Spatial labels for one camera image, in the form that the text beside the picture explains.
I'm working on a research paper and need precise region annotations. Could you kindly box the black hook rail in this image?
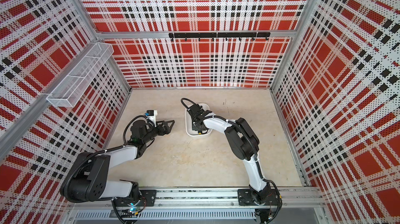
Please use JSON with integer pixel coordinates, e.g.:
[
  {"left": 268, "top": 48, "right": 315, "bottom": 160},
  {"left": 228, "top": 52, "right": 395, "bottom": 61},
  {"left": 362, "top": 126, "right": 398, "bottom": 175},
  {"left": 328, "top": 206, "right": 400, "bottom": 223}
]
[{"left": 168, "top": 32, "right": 271, "bottom": 40}]

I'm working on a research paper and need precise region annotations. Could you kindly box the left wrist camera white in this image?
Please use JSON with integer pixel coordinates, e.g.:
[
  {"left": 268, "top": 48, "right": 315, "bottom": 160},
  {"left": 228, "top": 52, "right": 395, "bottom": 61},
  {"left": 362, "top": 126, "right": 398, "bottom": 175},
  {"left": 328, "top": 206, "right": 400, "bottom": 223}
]
[{"left": 145, "top": 110, "right": 157, "bottom": 126}]

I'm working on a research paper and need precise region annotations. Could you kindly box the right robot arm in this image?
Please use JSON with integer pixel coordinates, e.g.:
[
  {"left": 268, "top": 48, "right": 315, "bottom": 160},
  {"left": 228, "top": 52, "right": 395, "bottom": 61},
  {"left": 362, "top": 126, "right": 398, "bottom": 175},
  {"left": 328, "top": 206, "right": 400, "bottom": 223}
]
[{"left": 181, "top": 98, "right": 282, "bottom": 209}]

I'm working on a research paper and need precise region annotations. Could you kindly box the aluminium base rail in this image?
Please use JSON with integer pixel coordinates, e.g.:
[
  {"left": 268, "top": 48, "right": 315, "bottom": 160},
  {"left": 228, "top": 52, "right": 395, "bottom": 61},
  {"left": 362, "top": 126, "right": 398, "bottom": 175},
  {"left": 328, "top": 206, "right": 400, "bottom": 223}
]
[{"left": 62, "top": 187, "right": 330, "bottom": 224}]

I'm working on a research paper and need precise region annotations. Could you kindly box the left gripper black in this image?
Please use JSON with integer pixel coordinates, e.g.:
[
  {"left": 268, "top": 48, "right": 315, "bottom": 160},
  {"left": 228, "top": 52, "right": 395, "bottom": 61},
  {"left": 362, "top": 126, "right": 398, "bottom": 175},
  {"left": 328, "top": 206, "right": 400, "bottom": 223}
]
[{"left": 142, "top": 120, "right": 175, "bottom": 143}]

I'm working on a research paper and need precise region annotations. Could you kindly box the white plastic bin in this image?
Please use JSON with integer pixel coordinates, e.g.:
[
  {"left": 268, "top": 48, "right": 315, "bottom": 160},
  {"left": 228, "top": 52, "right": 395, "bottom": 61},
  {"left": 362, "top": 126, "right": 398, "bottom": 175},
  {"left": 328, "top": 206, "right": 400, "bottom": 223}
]
[{"left": 185, "top": 110, "right": 212, "bottom": 139}]

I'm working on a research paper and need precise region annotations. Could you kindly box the white wire mesh basket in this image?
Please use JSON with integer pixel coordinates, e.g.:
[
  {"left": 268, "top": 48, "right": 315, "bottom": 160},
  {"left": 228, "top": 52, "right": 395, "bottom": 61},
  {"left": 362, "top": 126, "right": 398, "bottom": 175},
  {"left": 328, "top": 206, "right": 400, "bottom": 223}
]
[{"left": 46, "top": 42, "right": 114, "bottom": 108}]

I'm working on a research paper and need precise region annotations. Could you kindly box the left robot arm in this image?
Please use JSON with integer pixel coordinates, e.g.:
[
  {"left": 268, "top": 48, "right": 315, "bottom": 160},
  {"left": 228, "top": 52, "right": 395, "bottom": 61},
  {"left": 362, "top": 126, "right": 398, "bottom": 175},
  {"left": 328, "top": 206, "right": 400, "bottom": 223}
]
[{"left": 59, "top": 110, "right": 175, "bottom": 204}]

